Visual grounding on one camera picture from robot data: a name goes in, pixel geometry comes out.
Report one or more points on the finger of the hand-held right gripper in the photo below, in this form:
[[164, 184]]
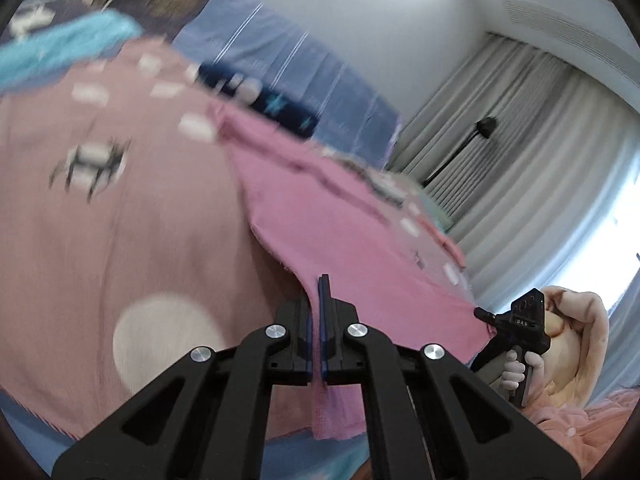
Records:
[[486, 316]]

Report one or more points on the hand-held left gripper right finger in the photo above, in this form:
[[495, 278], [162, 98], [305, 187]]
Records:
[[326, 320]]

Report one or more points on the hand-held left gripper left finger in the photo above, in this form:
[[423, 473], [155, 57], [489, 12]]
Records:
[[309, 332]]

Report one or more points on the pink long-sleeve shirt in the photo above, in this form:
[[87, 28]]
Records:
[[360, 240]]

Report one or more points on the person's right hand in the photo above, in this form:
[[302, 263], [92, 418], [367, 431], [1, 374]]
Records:
[[515, 370]]

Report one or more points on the person's pink clothing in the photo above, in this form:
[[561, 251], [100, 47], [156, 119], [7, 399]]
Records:
[[590, 435]]

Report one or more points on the patterned folded garment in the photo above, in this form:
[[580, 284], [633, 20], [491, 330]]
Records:
[[387, 187]]

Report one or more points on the grey pleated curtain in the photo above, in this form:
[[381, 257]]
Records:
[[530, 170]]

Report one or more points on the black floor lamp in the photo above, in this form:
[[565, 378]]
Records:
[[462, 152]]

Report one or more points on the pink polka dot bedspread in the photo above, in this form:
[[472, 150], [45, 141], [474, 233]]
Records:
[[125, 240]]

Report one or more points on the navy star plush blanket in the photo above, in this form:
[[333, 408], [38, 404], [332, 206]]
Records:
[[260, 95]]

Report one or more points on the blue plaid sheet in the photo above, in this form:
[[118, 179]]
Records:
[[300, 55]]

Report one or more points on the light blue sheet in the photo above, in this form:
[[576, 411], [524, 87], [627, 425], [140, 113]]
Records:
[[65, 45]]

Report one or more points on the dark deer print quilt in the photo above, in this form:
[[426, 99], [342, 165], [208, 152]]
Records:
[[35, 10]]

